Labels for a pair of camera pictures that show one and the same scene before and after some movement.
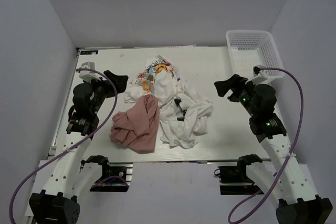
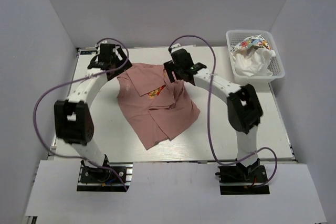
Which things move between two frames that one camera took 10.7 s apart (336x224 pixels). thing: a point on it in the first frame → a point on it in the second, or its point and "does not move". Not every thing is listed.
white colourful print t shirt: [159, 77] → [253, 42]
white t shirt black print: [184, 118] → [253, 61]
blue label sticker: [89, 52] does not move
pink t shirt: [137, 128] → [157, 108]
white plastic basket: [248, 48] does not move
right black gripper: [233, 83] → [171, 67]
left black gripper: [121, 81] → [124, 64]
